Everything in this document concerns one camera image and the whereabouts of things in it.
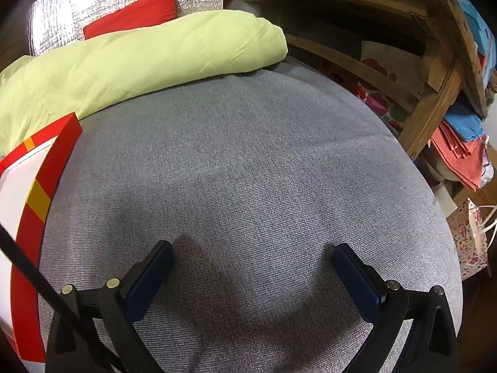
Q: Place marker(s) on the red cushion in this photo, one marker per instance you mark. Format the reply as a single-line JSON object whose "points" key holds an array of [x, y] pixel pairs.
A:
{"points": [[136, 11]]}

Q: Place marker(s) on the blue cloth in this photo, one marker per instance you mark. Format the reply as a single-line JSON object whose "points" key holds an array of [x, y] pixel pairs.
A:
{"points": [[462, 122]]}

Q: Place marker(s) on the floral gift bag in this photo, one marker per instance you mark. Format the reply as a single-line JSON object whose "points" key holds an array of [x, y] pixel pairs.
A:
{"points": [[466, 237]]}

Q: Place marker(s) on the light green pillow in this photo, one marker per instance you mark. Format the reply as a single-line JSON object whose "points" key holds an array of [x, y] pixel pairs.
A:
{"points": [[155, 58]]}

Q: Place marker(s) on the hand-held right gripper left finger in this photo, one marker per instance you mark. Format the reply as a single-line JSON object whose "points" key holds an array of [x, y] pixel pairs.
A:
{"points": [[149, 279]]}

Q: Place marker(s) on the polka-dot paper bag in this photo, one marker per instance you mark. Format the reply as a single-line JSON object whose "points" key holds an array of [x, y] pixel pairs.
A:
{"points": [[372, 101]]}

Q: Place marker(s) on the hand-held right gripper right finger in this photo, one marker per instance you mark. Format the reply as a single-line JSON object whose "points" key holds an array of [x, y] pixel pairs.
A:
{"points": [[357, 279]]}

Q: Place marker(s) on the red cardboard box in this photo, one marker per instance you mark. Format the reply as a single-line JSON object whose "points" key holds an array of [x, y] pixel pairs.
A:
{"points": [[33, 233]]}

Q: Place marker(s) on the coral red cloth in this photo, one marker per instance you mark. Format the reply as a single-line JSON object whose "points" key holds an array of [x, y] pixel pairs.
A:
{"points": [[462, 159]]}

